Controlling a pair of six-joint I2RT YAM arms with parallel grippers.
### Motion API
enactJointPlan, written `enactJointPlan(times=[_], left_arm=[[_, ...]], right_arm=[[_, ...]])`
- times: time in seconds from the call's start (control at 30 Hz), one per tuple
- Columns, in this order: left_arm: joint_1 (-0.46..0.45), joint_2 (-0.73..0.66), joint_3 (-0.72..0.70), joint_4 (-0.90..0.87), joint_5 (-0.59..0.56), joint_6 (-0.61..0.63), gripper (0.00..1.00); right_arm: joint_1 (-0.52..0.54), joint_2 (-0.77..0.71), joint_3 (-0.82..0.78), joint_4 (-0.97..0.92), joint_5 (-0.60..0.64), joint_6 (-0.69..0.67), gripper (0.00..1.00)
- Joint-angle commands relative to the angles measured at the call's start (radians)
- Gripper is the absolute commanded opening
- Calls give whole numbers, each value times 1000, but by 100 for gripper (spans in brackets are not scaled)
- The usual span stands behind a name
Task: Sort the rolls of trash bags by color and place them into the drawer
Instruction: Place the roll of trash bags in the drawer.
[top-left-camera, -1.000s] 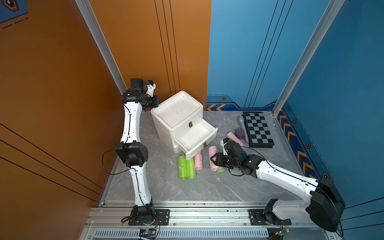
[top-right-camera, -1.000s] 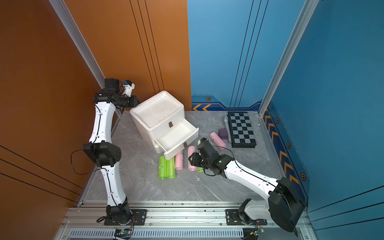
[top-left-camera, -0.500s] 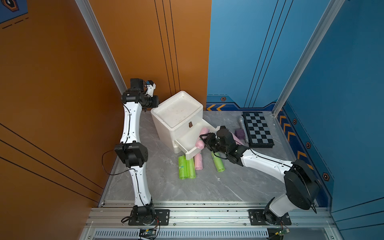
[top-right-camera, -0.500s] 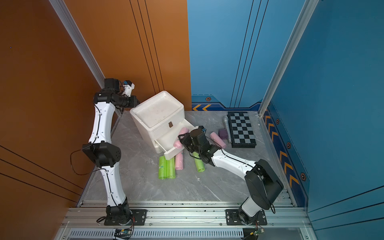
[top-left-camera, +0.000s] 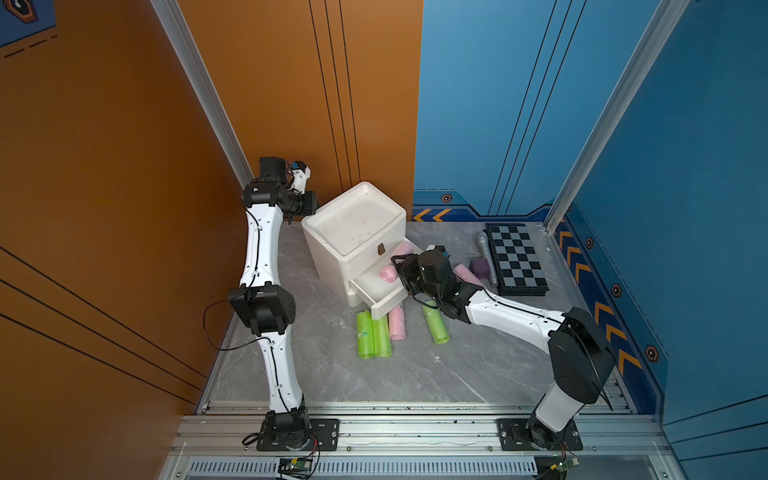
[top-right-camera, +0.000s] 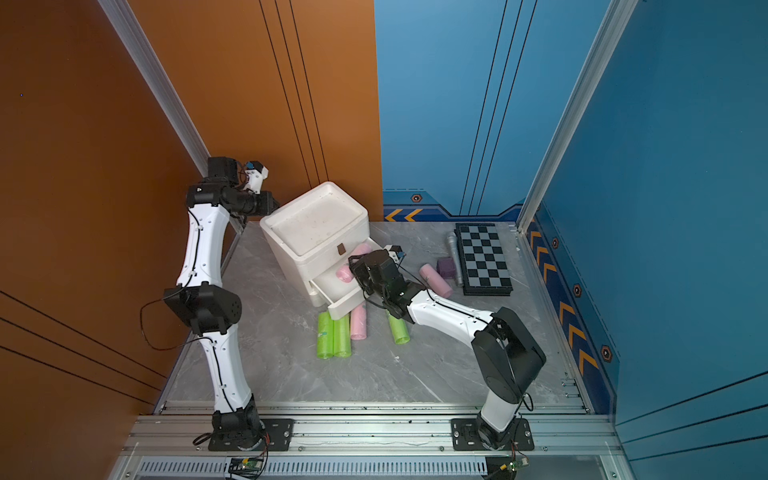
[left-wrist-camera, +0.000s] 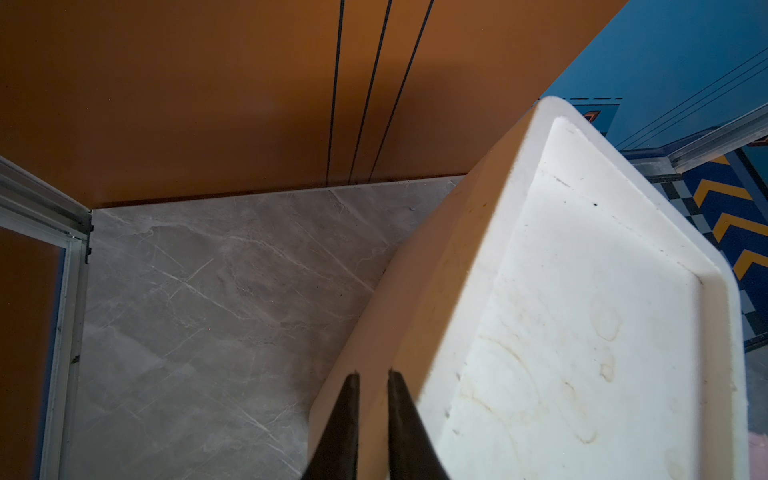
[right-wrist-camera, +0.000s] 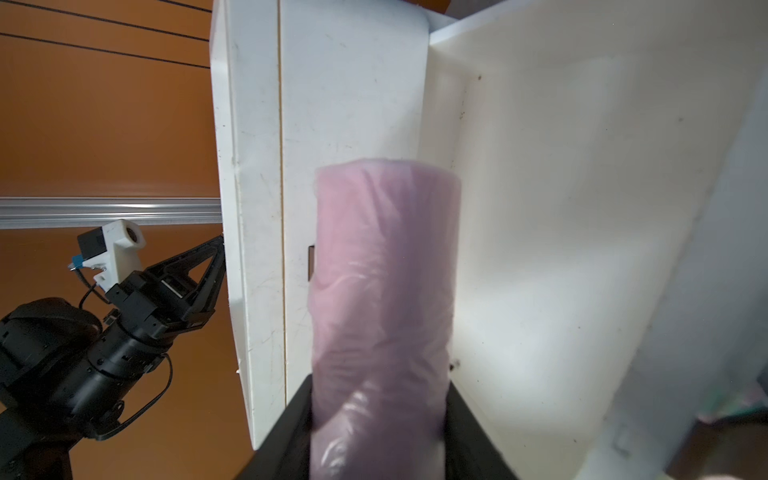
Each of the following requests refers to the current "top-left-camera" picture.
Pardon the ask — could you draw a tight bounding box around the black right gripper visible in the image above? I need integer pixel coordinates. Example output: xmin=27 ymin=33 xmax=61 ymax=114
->
xmin=389 ymin=252 xmax=443 ymax=304

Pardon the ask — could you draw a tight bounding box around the pink trash bag roll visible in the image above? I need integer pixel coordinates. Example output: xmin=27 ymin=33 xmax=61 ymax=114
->
xmin=388 ymin=304 xmax=407 ymax=341
xmin=454 ymin=264 xmax=484 ymax=288
xmin=379 ymin=241 xmax=414 ymax=283

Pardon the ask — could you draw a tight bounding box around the white three-drawer storage box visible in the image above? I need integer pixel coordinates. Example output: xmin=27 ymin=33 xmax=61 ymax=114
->
xmin=301 ymin=182 xmax=406 ymax=307

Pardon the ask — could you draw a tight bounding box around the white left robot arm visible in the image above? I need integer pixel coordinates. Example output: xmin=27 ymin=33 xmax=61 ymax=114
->
xmin=228 ymin=180 xmax=317 ymax=450

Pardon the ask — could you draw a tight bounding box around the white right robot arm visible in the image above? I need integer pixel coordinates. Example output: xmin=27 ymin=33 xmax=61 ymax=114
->
xmin=391 ymin=245 xmax=617 ymax=450

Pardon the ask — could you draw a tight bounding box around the green trash bag roll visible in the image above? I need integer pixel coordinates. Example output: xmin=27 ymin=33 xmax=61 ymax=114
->
xmin=422 ymin=301 xmax=450 ymax=345
xmin=356 ymin=310 xmax=375 ymax=360
xmin=372 ymin=317 xmax=393 ymax=358

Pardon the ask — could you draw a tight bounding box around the purple cube block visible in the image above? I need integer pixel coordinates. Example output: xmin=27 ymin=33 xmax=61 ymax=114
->
xmin=469 ymin=257 xmax=491 ymax=279

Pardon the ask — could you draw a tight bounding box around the grey microphone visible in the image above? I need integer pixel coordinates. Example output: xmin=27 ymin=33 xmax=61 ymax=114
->
xmin=476 ymin=231 xmax=498 ymax=287

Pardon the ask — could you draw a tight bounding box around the black white checkerboard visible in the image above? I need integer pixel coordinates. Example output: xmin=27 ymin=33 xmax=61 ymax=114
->
xmin=485 ymin=223 xmax=549 ymax=296

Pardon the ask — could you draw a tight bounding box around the left green circuit board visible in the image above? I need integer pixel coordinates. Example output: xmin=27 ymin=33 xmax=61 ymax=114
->
xmin=277 ymin=457 xmax=314 ymax=479

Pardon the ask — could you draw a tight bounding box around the green circuit board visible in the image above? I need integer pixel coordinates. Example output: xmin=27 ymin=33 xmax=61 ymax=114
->
xmin=547 ymin=457 xmax=580 ymax=479
xmin=277 ymin=457 xmax=314 ymax=479

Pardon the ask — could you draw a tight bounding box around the right green circuit board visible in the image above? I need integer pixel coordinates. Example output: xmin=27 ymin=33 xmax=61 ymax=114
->
xmin=547 ymin=457 xmax=580 ymax=479

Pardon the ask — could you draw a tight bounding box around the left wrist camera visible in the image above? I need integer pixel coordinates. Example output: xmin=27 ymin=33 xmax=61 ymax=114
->
xmin=256 ymin=157 xmax=311 ymax=194

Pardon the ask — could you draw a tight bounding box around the aluminium front rail frame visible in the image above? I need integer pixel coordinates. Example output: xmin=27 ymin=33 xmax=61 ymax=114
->
xmin=160 ymin=401 xmax=684 ymax=479

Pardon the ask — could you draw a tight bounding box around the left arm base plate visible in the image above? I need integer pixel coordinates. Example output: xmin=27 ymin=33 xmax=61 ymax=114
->
xmin=255 ymin=418 xmax=340 ymax=453

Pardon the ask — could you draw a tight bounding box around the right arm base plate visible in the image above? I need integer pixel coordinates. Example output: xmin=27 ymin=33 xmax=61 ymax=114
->
xmin=496 ymin=417 xmax=583 ymax=452

